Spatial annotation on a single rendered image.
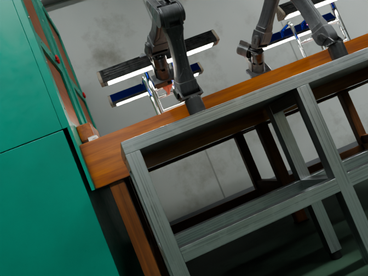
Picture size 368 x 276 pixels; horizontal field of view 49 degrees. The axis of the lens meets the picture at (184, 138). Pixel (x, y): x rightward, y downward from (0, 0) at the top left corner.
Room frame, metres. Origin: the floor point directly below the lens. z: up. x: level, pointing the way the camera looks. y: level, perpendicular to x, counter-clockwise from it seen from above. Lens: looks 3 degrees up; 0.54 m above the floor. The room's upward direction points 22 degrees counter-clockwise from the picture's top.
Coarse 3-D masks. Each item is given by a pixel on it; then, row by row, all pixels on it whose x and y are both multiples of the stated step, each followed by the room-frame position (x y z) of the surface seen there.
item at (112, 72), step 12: (204, 36) 1.96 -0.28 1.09; (216, 36) 1.95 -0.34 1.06; (192, 48) 1.93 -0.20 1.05; (132, 60) 1.92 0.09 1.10; (144, 60) 1.91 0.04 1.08; (96, 72) 1.90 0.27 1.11; (108, 72) 1.89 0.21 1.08; (120, 72) 1.88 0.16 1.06; (132, 72) 1.89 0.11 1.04; (108, 84) 1.93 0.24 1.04
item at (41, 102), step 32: (0, 0) 1.51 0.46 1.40; (32, 0) 2.01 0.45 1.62; (0, 32) 1.51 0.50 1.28; (32, 32) 1.52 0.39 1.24; (0, 64) 1.50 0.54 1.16; (32, 64) 1.52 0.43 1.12; (64, 64) 2.29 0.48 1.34; (0, 96) 1.50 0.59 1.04; (32, 96) 1.51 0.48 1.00; (64, 96) 1.81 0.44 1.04; (0, 128) 1.49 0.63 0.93; (32, 128) 1.51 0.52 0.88; (64, 128) 1.52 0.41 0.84; (96, 128) 2.84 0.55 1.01
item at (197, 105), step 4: (192, 96) 1.39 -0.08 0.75; (196, 96) 1.39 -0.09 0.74; (200, 96) 1.40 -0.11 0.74; (188, 100) 1.39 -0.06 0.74; (192, 100) 1.38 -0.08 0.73; (196, 100) 1.39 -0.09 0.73; (200, 100) 1.39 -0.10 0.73; (188, 104) 1.39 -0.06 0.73; (192, 104) 1.39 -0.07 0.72; (196, 104) 1.38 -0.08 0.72; (200, 104) 1.39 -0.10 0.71; (188, 108) 1.40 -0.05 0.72; (192, 108) 1.39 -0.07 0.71; (196, 108) 1.38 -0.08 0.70; (200, 108) 1.39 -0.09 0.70; (204, 108) 1.40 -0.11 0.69; (188, 112) 1.41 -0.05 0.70; (192, 112) 1.39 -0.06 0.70; (196, 112) 1.39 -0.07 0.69
